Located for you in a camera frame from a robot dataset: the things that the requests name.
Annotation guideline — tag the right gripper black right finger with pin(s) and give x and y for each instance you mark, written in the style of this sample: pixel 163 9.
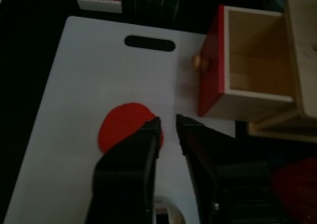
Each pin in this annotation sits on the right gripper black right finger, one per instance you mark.
pixel 222 184

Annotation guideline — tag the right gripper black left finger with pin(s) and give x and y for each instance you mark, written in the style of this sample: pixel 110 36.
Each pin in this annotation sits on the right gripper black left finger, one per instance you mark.
pixel 123 178

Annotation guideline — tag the round silver metal cutter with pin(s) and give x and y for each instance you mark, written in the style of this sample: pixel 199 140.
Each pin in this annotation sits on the round silver metal cutter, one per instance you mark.
pixel 167 210

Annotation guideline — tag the flat red dough piece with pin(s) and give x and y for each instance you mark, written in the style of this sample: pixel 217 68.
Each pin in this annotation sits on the flat red dough piece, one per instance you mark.
pixel 122 122

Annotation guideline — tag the wooden drawer with red front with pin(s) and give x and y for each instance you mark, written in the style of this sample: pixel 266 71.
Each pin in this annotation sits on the wooden drawer with red front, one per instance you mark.
pixel 213 67

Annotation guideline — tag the light wooden drawer cabinet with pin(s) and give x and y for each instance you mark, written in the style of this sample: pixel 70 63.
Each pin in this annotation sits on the light wooden drawer cabinet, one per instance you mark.
pixel 304 48

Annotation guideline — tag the dark red cloth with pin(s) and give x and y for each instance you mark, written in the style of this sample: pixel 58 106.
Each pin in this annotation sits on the dark red cloth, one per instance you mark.
pixel 297 190

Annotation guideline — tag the black box with thin stripes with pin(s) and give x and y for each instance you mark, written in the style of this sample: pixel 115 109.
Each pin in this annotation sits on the black box with thin stripes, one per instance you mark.
pixel 153 4

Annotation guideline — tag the red white striped box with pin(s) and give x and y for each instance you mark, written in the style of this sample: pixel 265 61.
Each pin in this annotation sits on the red white striped box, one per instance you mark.
pixel 99 1

